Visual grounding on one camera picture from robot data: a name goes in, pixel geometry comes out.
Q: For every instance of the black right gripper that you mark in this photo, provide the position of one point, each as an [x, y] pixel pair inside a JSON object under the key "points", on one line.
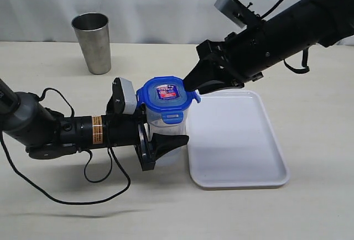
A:
{"points": [[225, 64]]}

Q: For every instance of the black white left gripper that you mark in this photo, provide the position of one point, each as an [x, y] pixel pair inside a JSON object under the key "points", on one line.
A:
{"points": [[128, 129]]}

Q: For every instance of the clear plastic container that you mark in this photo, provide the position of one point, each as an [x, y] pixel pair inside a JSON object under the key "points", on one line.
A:
{"points": [[166, 129]]}

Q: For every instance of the blue container lid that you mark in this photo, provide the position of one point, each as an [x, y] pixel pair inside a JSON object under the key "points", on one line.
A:
{"points": [[166, 101]]}

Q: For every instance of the stainless steel cup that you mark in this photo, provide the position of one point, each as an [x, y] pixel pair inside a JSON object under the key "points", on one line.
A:
{"points": [[92, 32]]}

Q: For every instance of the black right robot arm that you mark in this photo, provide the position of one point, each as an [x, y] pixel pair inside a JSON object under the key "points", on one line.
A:
{"points": [[263, 42]]}

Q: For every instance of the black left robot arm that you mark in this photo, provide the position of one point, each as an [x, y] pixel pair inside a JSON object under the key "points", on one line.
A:
{"points": [[48, 134]]}

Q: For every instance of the white plastic tray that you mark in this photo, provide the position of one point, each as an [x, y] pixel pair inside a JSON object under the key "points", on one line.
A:
{"points": [[232, 143]]}

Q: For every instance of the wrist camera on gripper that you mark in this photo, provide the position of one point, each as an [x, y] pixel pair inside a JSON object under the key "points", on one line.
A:
{"points": [[129, 96]]}

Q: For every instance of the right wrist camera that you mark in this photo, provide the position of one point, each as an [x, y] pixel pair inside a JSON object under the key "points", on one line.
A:
{"points": [[235, 11]]}

